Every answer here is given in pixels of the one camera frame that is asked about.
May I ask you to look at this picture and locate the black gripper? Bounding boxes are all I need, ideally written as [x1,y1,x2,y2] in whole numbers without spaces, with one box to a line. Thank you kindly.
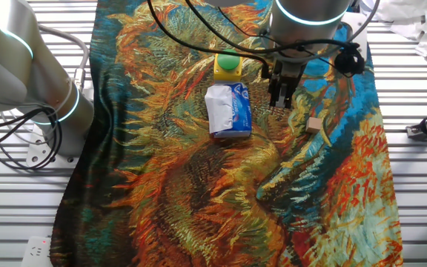
[266,57,306,111]

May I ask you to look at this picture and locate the small wooden block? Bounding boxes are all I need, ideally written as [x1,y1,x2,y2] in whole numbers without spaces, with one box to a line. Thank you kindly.
[305,116,322,134]

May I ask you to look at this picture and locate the blue white tissue pack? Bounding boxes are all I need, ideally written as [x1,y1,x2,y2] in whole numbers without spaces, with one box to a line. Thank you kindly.
[204,82,254,139]

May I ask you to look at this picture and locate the yellow box green button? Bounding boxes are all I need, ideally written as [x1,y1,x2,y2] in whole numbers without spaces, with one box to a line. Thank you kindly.
[213,50,243,85]

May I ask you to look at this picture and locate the sunflower painting cloth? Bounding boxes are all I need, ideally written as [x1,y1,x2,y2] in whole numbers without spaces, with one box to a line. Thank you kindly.
[49,0,404,267]

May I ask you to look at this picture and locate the silver base mounting plate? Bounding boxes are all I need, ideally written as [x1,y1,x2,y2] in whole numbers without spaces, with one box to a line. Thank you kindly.
[25,124,81,168]

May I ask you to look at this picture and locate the white power strip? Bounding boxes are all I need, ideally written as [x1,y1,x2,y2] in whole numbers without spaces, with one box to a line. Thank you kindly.
[20,236,53,267]

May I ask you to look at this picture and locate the thick black cable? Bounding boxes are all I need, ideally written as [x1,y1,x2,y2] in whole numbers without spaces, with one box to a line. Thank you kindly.
[146,0,273,79]

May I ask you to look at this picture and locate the black cable with coiled bundle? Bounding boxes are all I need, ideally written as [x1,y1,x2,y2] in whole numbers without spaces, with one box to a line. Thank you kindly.
[185,0,366,79]

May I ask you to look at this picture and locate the gray cable with metal connector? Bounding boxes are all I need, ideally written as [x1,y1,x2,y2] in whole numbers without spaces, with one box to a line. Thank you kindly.
[37,24,90,92]

